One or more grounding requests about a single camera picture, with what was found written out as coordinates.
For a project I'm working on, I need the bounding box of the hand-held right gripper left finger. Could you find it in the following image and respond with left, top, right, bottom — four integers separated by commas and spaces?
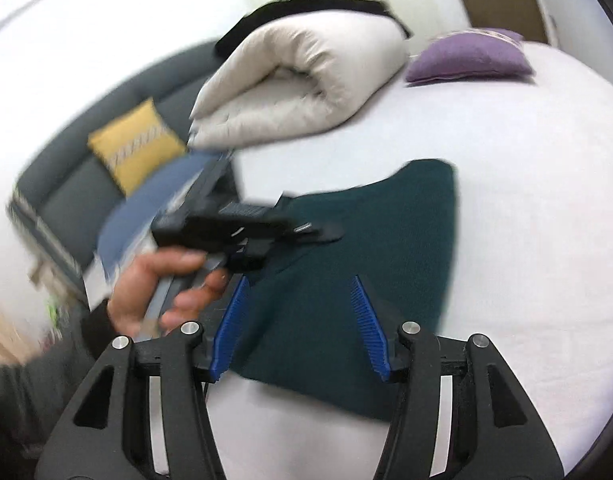
34, 275, 252, 480

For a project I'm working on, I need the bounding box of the yellow cushion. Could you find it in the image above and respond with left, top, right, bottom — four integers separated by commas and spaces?
88, 98, 188, 197

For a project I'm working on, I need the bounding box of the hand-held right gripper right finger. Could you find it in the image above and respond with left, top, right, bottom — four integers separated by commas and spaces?
349, 275, 567, 480

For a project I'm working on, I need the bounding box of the blue pillow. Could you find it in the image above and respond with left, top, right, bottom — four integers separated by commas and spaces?
95, 152, 228, 283

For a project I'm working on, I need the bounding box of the purple pillow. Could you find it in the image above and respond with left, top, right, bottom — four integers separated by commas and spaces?
403, 30, 535, 86

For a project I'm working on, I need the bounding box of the patterned pillow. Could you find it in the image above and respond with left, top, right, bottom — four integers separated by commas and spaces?
436, 27, 525, 44

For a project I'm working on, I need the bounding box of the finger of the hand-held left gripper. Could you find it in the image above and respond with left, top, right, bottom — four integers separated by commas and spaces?
279, 219, 345, 245

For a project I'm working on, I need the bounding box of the dark green sweater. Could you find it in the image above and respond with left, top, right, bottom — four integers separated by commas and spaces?
226, 159, 460, 422

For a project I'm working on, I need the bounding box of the person's left hand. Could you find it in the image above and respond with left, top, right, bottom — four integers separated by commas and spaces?
106, 249, 232, 338

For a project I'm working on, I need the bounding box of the rolled beige duvet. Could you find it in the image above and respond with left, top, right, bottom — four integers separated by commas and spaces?
189, 6, 410, 152

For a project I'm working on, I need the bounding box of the person's left forearm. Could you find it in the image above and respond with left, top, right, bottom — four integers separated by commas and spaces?
0, 299, 118, 480

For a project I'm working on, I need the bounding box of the black cloth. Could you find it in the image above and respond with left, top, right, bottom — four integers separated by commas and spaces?
215, 0, 415, 59

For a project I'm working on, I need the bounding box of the grey padded headboard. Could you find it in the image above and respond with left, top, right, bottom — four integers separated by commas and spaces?
12, 42, 228, 286

